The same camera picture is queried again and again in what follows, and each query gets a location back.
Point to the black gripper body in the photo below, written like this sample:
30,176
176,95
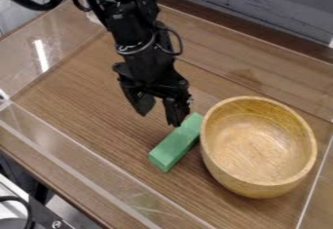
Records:
148,73

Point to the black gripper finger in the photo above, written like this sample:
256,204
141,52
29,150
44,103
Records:
140,99
177,109

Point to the green rectangular block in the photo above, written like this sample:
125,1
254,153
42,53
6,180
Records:
177,144

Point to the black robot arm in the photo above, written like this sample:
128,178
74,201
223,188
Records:
132,20

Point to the brown wooden bowl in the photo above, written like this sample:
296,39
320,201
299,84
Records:
259,146

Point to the clear acrylic front wall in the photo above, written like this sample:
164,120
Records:
98,187

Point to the black metal table frame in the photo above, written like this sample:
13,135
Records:
45,218

